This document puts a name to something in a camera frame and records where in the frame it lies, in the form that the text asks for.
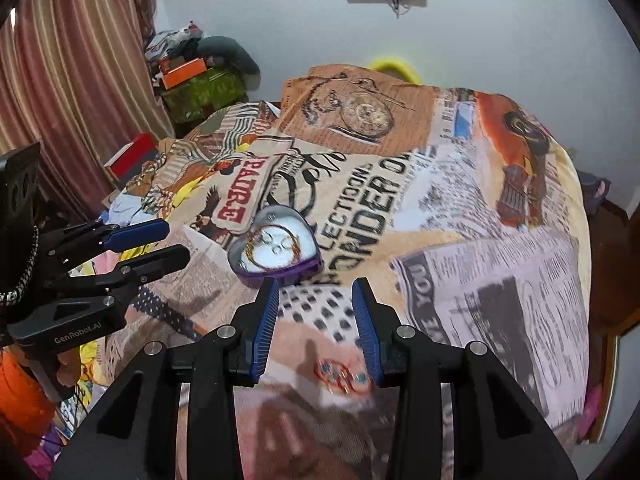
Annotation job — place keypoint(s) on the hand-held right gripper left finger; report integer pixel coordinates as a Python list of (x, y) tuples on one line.
[(267, 320)]

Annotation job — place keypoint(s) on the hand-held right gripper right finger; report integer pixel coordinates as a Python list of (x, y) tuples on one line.
[(368, 332)]

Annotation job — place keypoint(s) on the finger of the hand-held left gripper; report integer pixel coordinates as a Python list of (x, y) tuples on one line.
[(160, 260), (142, 232)]

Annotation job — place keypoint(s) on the purple heart-shaped jewelry box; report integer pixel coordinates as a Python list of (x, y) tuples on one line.
[(280, 275)]

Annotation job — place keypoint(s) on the red box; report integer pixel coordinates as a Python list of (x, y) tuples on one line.
[(130, 157)]

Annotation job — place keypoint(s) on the printed blanket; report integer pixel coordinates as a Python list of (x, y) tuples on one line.
[(450, 260)]

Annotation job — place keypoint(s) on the green patterned box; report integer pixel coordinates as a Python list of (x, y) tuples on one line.
[(205, 95)]

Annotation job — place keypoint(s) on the orange box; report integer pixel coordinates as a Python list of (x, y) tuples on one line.
[(182, 72)]

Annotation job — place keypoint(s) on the striped brown curtain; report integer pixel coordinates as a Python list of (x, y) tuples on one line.
[(75, 60)]

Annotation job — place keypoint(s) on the dark bag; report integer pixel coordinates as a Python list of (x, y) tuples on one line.
[(595, 192)]

